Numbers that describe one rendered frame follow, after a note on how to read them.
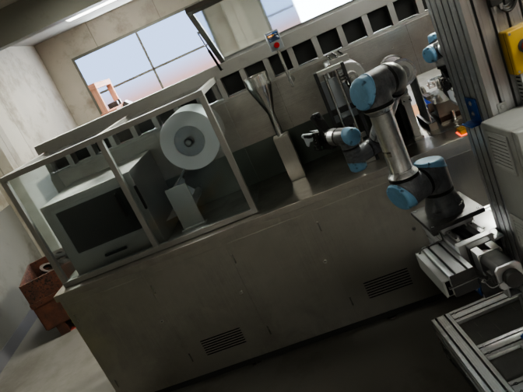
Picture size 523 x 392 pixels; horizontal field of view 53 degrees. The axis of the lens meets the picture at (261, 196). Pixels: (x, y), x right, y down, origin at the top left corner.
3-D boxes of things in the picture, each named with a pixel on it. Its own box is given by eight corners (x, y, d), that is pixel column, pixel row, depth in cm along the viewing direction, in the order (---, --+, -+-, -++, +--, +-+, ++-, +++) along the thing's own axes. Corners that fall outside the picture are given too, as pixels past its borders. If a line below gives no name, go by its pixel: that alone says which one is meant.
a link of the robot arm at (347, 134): (351, 150, 214) (344, 131, 211) (335, 150, 223) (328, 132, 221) (365, 141, 217) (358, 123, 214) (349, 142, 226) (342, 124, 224)
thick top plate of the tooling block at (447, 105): (439, 115, 277) (435, 105, 275) (420, 103, 315) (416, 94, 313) (468, 103, 274) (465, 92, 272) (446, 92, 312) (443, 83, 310)
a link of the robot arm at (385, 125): (439, 196, 201) (392, 61, 186) (412, 215, 196) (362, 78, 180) (416, 194, 212) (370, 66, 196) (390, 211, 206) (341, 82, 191)
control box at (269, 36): (272, 52, 272) (265, 33, 269) (271, 52, 278) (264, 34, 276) (285, 47, 272) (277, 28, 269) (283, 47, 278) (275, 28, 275)
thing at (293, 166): (287, 185, 300) (247, 92, 284) (287, 178, 313) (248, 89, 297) (310, 176, 298) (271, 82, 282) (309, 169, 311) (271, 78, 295)
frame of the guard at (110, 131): (64, 289, 296) (-4, 180, 276) (97, 246, 350) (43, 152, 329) (257, 213, 276) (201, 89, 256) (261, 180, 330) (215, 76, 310)
